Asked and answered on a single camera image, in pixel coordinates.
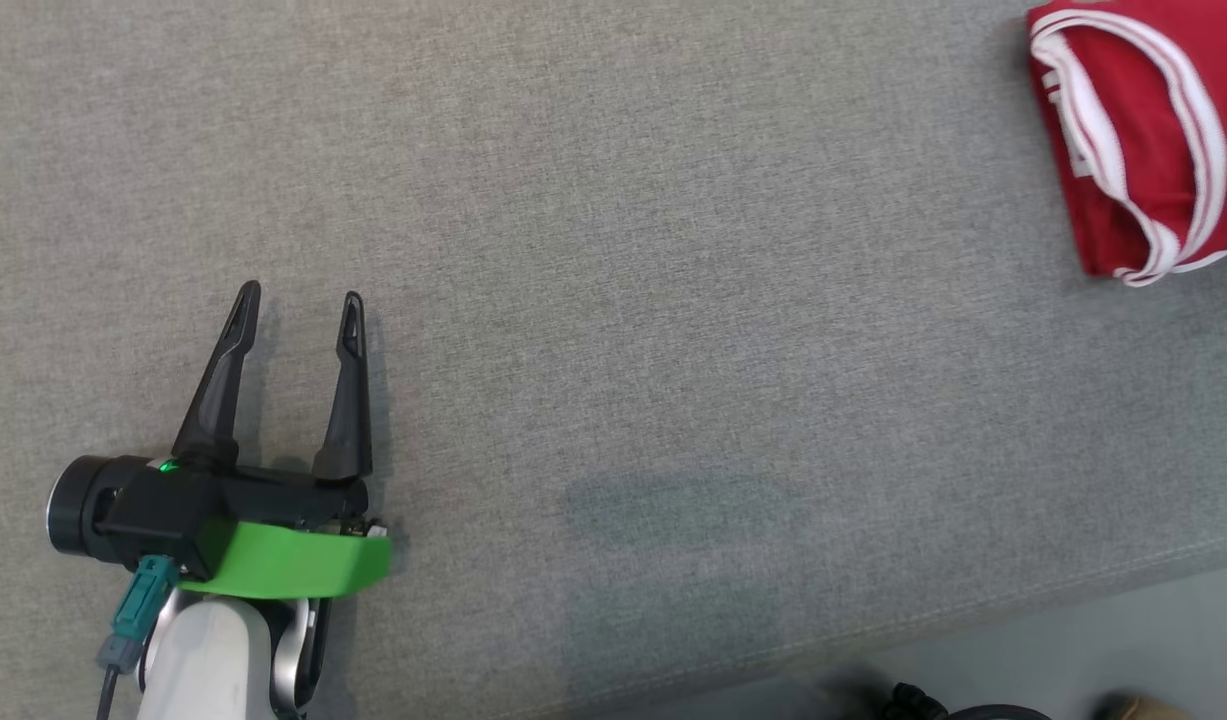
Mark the small brown object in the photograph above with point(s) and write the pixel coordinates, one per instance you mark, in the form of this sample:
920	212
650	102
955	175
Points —
1148	710

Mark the teal left camera connector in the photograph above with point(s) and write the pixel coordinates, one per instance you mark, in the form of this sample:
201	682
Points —
143	600

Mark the grey fabric sofa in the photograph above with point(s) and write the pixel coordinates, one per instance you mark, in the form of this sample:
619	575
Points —
673	350

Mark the red white t-shirt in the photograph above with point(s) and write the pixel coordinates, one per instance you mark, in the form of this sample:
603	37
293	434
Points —
1153	130

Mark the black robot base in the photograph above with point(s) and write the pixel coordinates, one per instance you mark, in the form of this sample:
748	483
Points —
913	705

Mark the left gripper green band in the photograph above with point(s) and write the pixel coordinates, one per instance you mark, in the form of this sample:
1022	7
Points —
293	565

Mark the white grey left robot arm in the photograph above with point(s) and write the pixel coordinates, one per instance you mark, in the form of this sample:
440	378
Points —
203	660

